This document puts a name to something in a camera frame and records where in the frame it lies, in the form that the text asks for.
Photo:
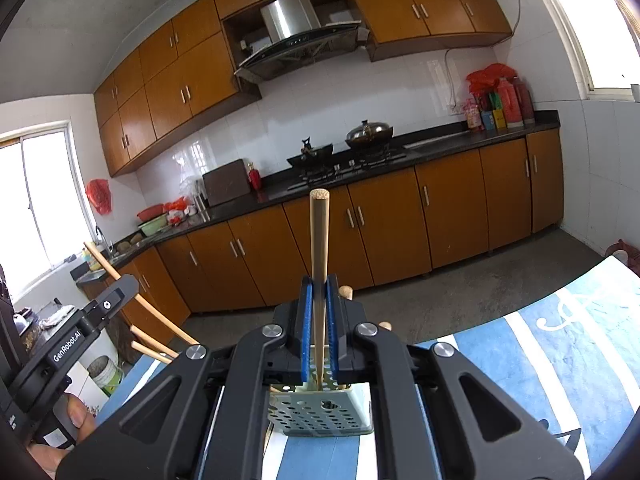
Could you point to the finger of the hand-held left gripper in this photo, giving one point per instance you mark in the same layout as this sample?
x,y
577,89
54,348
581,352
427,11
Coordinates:
x,y
112,300

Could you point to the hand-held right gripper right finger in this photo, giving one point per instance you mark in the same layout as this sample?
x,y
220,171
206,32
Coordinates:
x,y
333,332

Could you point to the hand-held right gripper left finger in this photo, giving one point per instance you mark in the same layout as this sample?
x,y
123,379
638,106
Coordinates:
x,y
305,332

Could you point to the green perforated chopstick holder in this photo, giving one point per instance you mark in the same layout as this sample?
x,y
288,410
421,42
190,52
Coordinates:
x,y
320,415

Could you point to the person's left hand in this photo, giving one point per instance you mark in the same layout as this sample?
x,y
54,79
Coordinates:
x,y
80,415

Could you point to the yellow detergent bottle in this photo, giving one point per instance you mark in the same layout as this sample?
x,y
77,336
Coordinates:
x,y
91,261

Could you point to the kitchen faucet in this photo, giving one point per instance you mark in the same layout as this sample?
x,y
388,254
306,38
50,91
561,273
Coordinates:
x,y
102,240

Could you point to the green and white bucket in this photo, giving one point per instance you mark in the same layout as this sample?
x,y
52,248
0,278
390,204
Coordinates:
x,y
105,375

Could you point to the green basin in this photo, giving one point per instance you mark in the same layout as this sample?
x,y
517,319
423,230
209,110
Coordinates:
x,y
152,226

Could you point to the red basin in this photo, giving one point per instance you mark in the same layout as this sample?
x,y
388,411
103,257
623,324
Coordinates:
x,y
150,211

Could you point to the hanging red plastic bag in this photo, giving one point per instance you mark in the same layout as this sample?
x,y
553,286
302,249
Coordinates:
x,y
99,197

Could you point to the red and white bag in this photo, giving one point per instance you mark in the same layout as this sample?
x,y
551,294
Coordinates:
x,y
176,210

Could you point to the white plastic bag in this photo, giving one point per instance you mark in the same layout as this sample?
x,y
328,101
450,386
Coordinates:
x,y
192,187

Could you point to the small red bottle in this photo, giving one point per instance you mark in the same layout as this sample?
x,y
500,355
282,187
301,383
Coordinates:
x,y
254,179

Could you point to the dark cutting board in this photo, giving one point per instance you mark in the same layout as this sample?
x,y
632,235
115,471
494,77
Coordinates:
x,y
226,182

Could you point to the black gas stove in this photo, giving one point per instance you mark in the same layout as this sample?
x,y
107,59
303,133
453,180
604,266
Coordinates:
x,y
345,167

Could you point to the brown base cabinets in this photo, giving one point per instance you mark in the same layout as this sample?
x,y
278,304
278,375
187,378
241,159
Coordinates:
x,y
450,210

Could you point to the black wok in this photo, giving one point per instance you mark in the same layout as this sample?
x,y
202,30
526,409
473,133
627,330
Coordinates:
x,y
311,154

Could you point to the dark pot with lid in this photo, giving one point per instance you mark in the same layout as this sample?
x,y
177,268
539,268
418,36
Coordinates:
x,y
369,135

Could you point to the black kitchen countertop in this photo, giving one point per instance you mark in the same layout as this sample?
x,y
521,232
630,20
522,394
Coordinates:
x,y
440,141

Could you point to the blue white striped tablecloth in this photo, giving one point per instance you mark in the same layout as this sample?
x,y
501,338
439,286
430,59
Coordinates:
x,y
575,360

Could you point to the yellow and blue box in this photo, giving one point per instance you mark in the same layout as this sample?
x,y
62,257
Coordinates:
x,y
494,119

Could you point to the red oil bottle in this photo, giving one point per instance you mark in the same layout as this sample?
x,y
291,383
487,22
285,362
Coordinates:
x,y
510,105

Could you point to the red plastic bag over bottles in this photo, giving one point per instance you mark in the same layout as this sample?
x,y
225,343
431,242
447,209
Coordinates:
x,y
487,77

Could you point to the dark sauce bottle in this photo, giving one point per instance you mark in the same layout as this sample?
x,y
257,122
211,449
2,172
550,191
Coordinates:
x,y
526,102

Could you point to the dark red object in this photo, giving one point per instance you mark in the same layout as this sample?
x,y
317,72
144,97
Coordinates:
x,y
625,255

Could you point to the steel range hood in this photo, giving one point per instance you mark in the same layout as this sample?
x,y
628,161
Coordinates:
x,y
290,15

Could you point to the white cup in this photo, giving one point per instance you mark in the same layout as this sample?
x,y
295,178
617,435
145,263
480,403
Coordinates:
x,y
636,92

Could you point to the sliding window with white frame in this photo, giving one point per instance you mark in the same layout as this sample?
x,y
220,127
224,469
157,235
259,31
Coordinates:
x,y
45,210
595,25

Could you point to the brown wall cabinets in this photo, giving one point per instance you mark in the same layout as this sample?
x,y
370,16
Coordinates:
x,y
170,95

